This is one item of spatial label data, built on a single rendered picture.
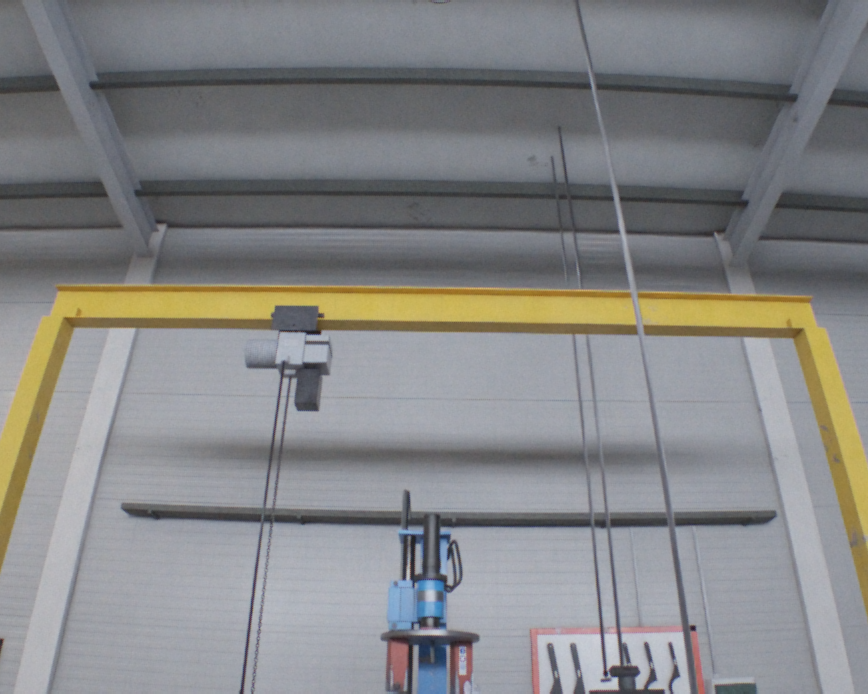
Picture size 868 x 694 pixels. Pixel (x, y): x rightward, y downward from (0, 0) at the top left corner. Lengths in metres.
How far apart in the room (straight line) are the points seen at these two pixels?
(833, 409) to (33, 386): 5.08
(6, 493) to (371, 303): 2.51
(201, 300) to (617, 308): 2.82
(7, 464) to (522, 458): 4.35
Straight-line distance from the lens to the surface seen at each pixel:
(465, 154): 7.30
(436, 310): 4.34
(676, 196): 7.84
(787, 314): 5.00
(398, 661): 3.91
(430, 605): 3.96
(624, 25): 6.74
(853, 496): 4.46
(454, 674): 4.01
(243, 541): 6.39
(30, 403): 4.63
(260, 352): 4.21
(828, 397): 4.67
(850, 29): 6.83
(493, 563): 6.14
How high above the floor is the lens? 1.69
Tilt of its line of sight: 30 degrees up
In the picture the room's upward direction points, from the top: 1 degrees clockwise
